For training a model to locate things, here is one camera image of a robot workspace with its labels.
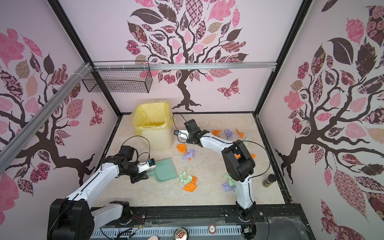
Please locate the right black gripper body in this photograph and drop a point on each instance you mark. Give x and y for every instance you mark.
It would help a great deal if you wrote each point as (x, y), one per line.
(190, 139)

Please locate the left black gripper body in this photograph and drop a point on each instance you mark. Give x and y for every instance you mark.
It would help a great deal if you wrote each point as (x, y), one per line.
(136, 177)

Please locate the purple paper scrap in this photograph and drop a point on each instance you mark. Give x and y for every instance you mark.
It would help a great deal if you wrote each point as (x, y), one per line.
(189, 155)
(228, 133)
(229, 187)

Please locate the green plastic dustpan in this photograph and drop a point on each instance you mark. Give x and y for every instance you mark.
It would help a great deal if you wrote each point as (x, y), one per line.
(164, 171)

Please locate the purple paper scrap back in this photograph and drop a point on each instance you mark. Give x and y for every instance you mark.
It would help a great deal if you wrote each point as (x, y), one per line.
(228, 133)

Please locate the green paper scrap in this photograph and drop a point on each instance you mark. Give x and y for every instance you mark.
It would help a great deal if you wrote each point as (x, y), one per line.
(184, 178)
(230, 179)

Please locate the small orange scrap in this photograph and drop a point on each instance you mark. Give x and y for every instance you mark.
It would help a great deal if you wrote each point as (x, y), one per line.
(240, 134)

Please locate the orange paper scrap pile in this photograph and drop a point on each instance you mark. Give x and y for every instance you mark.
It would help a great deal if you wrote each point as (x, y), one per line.
(252, 155)

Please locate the orange paper scrap back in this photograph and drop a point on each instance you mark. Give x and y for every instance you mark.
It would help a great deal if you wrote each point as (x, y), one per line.
(216, 133)

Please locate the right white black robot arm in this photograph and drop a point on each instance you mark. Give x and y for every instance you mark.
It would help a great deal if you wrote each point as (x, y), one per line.
(238, 161)

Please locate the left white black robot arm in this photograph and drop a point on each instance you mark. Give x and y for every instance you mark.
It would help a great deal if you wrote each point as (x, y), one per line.
(90, 192)

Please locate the cream trash bin yellow bag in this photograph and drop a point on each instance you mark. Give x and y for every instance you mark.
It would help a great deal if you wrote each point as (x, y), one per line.
(153, 121)

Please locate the metal can top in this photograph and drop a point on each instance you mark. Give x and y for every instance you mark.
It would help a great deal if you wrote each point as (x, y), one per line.
(181, 234)

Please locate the brown bottle at right edge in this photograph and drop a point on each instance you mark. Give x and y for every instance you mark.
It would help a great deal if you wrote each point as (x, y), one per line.
(271, 178)

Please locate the red white round sticker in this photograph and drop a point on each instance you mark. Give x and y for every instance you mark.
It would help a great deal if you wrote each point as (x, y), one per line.
(212, 229)

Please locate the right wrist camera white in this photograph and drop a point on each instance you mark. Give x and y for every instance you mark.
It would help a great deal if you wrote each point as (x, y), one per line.
(177, 133)

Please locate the grey slotted cable duct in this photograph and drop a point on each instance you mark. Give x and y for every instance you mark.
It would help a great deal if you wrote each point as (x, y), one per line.
(166, 233)

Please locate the black wire basket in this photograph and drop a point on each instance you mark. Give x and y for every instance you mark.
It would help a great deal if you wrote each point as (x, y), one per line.
(119, 77)

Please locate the aluminium rail back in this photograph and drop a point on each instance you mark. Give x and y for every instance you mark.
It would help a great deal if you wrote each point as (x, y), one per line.
(198, 66)

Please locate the aluminium rail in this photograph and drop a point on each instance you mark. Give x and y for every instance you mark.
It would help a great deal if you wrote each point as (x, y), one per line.
(11, 150)
(198, 66)

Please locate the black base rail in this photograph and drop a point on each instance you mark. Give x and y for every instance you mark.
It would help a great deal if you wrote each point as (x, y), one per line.
(227, 213)

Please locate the aluminium rail left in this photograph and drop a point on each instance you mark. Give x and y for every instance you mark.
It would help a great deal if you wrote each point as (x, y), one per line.
(11, 150)

